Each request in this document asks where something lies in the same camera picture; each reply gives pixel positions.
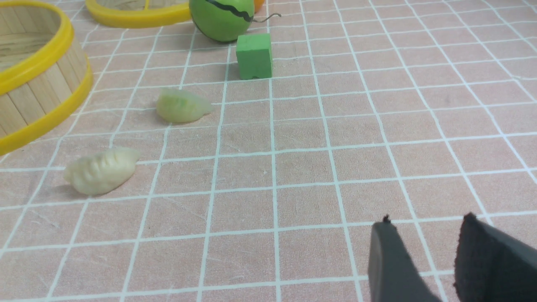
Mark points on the green toy melon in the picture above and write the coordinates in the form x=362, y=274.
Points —
x=224, y=20

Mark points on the bamboo steamer tray yellow rim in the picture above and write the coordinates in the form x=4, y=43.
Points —
x=45, y=74

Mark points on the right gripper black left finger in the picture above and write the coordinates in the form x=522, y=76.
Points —
x=392, y=274

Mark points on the cream white dumpling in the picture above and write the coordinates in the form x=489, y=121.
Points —
x=102, y=172

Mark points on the pale green dumpling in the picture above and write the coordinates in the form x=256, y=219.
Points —
x=181, y=106

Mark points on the green foam cube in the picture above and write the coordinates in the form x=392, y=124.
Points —
x=254, y=56

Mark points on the pink checkered tablecloth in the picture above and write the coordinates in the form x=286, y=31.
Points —
x=421, y=109

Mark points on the orange yellow toy pear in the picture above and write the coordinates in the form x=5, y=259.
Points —
x=258, y=4

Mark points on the woven steamer lid yellow rim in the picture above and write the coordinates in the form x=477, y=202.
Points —
x=138, y=14

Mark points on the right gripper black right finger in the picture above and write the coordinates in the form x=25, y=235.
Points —
x=492, y=266

